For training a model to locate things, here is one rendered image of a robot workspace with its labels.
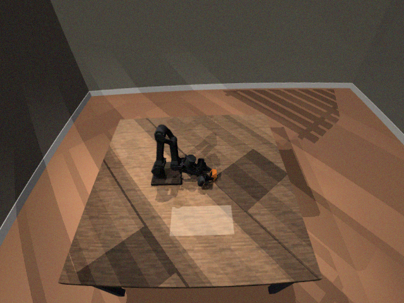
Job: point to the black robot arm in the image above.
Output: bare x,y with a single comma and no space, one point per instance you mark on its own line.
177,163

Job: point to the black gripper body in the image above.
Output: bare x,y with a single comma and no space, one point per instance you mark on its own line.
201,179

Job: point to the orange block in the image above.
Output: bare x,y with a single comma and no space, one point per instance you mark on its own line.
213,173

